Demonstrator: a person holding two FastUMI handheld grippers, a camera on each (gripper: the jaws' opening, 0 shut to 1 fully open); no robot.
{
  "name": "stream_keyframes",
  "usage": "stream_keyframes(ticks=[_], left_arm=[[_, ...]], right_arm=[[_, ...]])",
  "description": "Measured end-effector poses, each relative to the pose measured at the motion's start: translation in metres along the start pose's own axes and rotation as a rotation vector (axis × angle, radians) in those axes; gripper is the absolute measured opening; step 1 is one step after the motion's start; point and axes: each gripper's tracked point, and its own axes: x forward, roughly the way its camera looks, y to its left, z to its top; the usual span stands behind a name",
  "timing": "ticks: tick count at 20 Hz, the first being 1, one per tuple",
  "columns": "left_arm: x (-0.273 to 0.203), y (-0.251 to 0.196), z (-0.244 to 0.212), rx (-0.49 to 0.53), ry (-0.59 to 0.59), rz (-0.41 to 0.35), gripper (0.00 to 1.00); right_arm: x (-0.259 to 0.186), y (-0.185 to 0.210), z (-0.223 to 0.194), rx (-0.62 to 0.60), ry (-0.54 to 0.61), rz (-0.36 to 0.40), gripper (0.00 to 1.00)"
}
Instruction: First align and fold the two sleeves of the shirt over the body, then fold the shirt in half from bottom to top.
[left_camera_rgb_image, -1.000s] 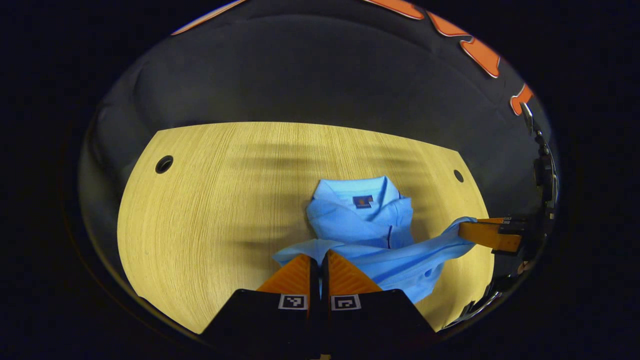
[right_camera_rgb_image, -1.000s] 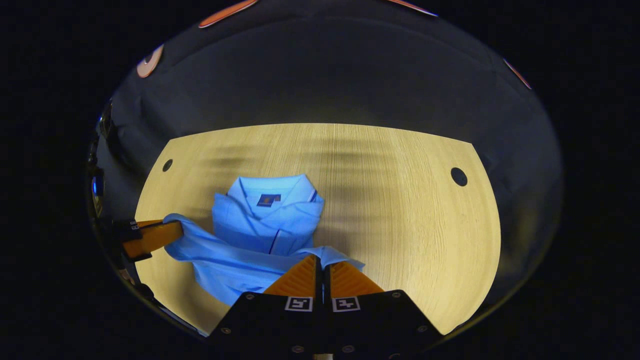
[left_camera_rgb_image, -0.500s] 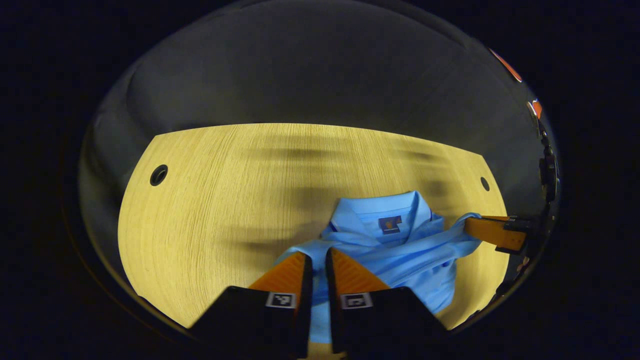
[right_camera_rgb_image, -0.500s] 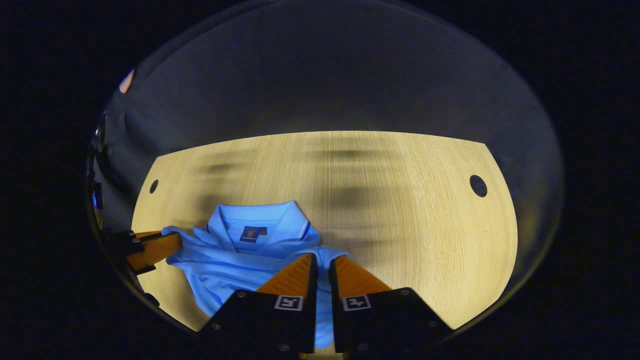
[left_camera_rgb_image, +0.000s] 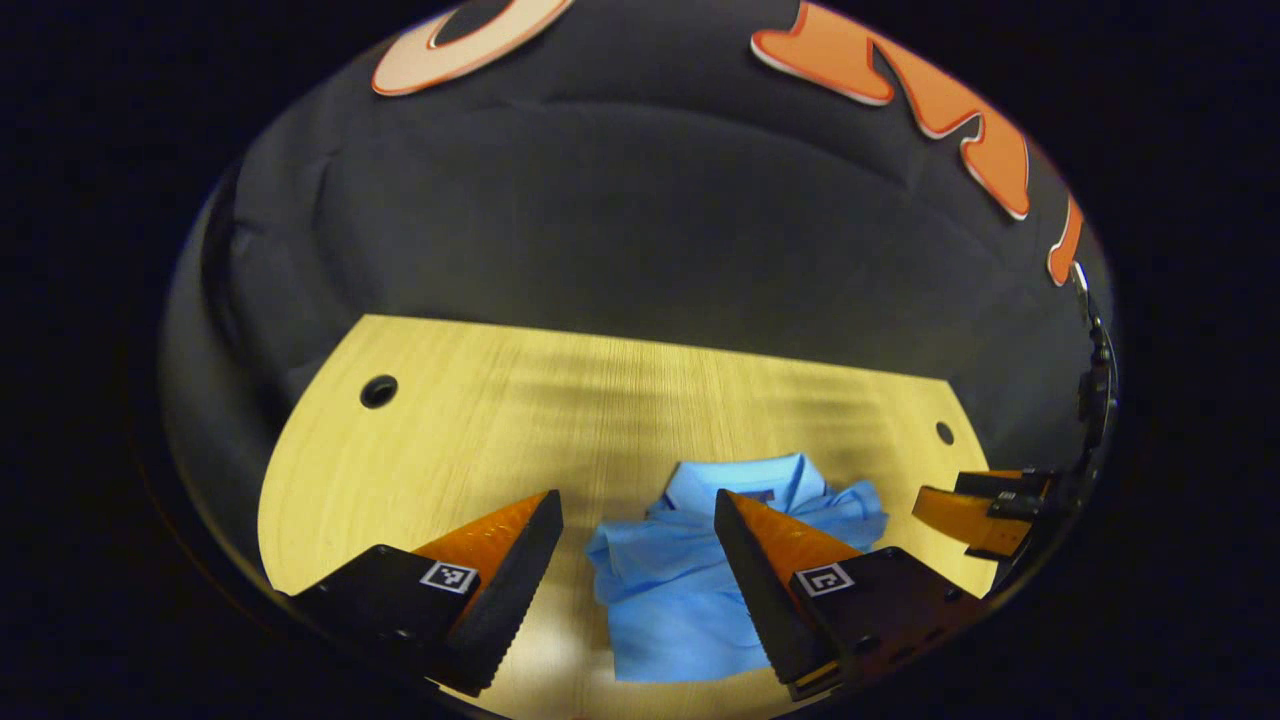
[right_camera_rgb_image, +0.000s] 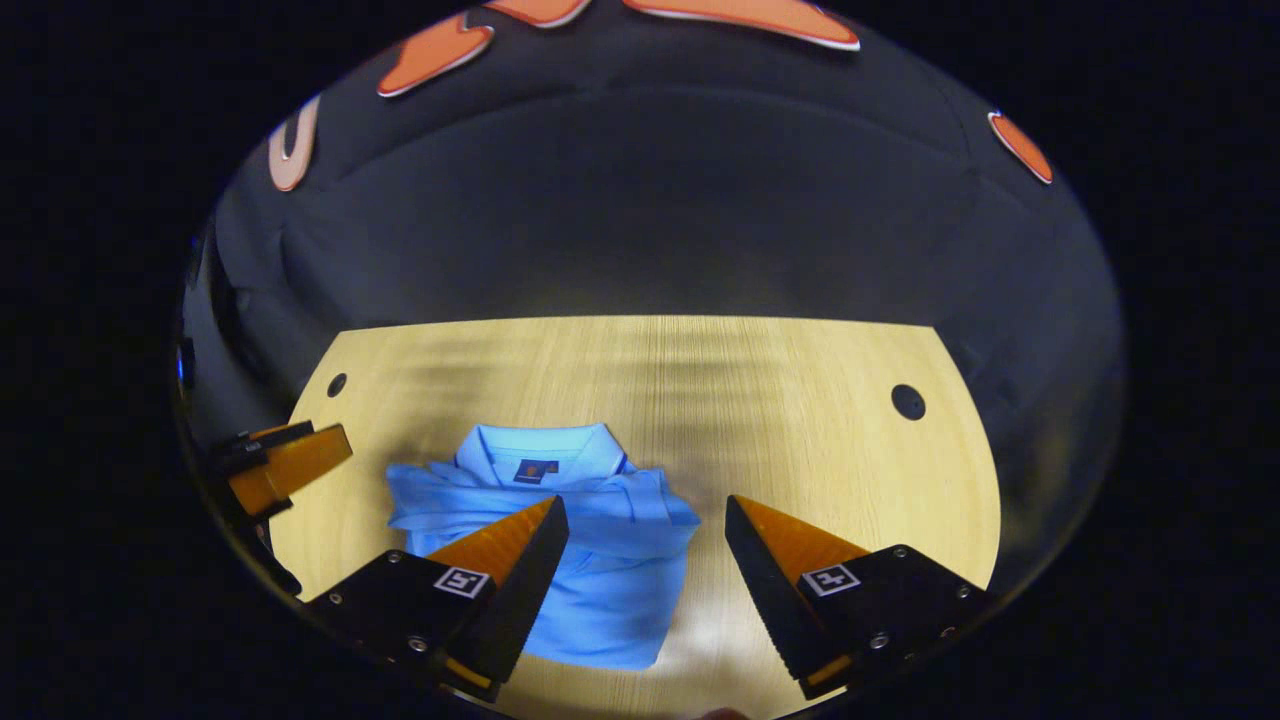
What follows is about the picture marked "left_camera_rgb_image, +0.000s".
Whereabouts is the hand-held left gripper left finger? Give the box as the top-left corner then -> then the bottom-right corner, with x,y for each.
285,489 -> 565,698

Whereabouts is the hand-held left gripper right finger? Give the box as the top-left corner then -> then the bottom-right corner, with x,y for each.
713,489 -> 991,703

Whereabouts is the black backdrop cloth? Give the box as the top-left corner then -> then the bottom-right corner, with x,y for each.
160,0 -> 1116,481

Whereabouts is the light blue T-shirt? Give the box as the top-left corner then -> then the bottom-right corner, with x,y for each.
585,452 -> 891,684

